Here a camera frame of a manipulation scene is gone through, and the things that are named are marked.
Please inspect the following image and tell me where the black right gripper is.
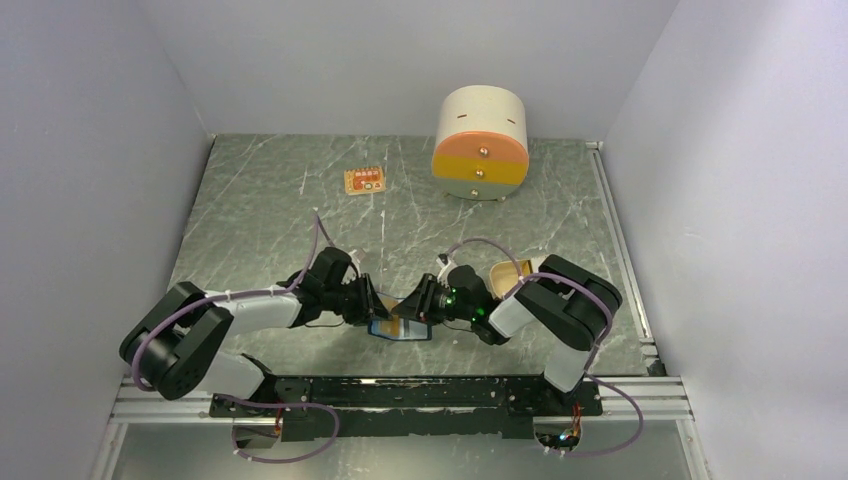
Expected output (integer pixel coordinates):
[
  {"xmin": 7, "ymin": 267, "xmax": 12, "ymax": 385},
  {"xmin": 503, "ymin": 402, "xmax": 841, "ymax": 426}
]
[{"xmin": 391, "ymin": 273, "xmax": 475, "ymax": 326}]

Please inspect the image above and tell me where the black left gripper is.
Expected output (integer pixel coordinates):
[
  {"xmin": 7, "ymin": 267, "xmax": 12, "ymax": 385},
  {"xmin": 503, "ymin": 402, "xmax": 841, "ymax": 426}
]
[{"xmin": 323, "ymin": 273, "xmax": 393, "ymax": 327}]

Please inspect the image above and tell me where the orange credit card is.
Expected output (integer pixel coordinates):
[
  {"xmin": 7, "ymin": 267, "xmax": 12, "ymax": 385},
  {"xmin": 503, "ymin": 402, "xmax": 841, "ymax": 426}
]
[{"xmin": 387, "ymin": 316, "xmax": 406, "ymax": 341}]

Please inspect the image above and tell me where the blue card holder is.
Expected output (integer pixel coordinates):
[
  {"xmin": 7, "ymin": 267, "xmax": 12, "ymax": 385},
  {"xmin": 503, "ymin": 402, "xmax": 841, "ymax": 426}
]
[{"xmin": 367, "ymin": 314, "xmax": 432, "ymax": 342}]

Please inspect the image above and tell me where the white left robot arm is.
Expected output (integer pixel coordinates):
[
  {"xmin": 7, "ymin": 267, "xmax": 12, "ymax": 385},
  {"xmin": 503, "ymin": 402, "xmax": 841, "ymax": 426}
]
[{"xmin": 119, "ymin": 247, "xmax": 390, "ymax": 416}]

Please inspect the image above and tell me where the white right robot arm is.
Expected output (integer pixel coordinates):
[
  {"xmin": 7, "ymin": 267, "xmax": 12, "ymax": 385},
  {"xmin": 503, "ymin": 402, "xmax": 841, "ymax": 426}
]
[{"xmin": 391, "ymin": 254, "xmax": 622, "ymax": 414}]

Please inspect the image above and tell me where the beige card tray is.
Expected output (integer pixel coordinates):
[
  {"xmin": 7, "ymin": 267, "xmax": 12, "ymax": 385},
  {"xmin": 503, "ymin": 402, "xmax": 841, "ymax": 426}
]
[{"xmin": 488, "ymin": 256, "xmax": 547, "ymax": 298}]

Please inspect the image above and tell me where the orange patterned card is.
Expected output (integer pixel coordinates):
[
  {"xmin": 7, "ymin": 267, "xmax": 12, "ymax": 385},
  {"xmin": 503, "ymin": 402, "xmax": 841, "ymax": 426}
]
[{"xmin": 344, "ymin": 166, "xmax": 386, "ymax": 195}]

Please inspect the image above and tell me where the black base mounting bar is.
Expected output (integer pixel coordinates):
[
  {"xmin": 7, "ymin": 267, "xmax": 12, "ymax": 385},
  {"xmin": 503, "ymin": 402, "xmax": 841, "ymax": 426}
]
[{"xmin": 209, "ymin": 374, "xmax": 603, "ymax": 442}]

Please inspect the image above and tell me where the round pastel drawer cabinet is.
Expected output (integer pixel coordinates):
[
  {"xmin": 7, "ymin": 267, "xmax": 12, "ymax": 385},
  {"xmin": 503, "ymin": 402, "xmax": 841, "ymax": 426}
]
[{"xmin": 431, "ymin": 85, "xmax": 529, "ymax": 201}]

